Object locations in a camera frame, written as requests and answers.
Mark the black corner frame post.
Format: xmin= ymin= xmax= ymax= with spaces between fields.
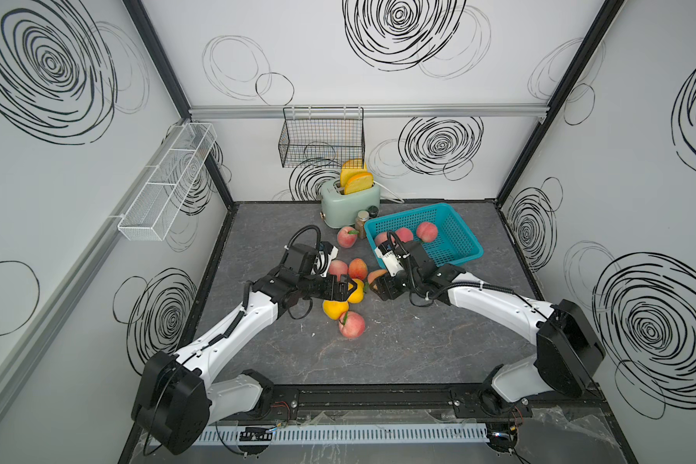
xmin=496 ymin=0 xmax=626 ymax=206
xmin=123 ymin=0 xmax=236 ymax=211

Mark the yellow peach upper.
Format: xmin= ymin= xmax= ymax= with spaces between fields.
xmin=348 ymin=278 xmax=365 ymax=305

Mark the grey horizontal wall rail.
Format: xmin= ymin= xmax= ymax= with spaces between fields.
xmin=189 ymin=104 xmax=549 ymax=120

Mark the yellow toast slice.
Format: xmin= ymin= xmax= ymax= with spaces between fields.
xmin=343 ymin=171 xmax=374 ymax=195
xmin=339 ymin=159 xmax=367 ymax=188

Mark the white toaster power cable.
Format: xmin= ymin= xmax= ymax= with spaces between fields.
xmin=372 ymin=181 xmax=406 ymax=205

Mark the black corner frame post left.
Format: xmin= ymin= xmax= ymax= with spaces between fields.
xmin=123 ymin=0 xmax=236 ymax=211

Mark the teal plastic basket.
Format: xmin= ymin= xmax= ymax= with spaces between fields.
xmin=365 ymin=203 xmax=483 ymax=272

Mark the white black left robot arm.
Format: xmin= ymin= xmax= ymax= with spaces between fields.
xmin=131 ymin=275 xmax=358 ymax=455

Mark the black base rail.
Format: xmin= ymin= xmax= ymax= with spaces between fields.
xmin=262 ymin=383 xmax=604 ymax=421

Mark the yellow toast slice left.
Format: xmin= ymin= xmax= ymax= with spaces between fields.
xmin=339 ymin=159 xmax=367 ymax=188

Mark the black wire hanging basket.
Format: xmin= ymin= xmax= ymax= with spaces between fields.
xmin=277 ymin=105 xmax=367 ymax=169

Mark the mint green toaster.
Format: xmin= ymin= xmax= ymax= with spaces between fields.
xmin=319 ymin=180 xmax=381 ymax=229

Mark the glass spice jar silver lid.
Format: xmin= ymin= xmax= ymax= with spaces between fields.
xmin=355 ymin=210 xmax=370 ymax=239

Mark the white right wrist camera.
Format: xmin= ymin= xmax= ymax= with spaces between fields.
xmin=374 ymin=246 xmax=404 ymax=276

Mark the yellow peach lower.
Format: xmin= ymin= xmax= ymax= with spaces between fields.
xmin=322 ymin=300 xmax=350 ymax=320

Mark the orange wrinkled peach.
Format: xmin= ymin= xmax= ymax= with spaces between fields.
xmin=367 ymin=269 xmax=389 ymax=292
xmin=348 ymin=258 xmax=368 ymax=281

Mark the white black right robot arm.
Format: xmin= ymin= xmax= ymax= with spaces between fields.
xmin=367 ymin=264 xmax=605 ymax=415

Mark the black corner frame post right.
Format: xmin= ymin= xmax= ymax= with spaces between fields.
xmin=496 ymin=0 xmax=626 ymax=206

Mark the yellow toast slice right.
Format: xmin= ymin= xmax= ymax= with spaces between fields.
xmin=343 ymin=171 xmax=374 ymax=195

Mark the white slotted cable duct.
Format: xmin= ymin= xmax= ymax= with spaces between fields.
xmin=193 ymin=423 xmax=490 ymax=447

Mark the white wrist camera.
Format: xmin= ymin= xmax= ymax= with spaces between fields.
xmin=314 ymin=241 xmax=338 ymax=276
xmin=374 ymin=246 xmax=404 ymax=276

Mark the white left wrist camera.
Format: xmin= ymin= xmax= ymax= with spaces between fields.
xmin=314 ymin=241 xmax=338 ymax=276

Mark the yellow peach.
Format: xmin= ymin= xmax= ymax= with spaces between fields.
xmin=322 ymin=300 xmax=350 ymax=320
xmin=348 ymin=278 xmax=365 ymax=305

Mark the white wire wall shelf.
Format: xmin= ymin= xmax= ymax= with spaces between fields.
xmin=118 ymin=122 xmax=217 ymax=242

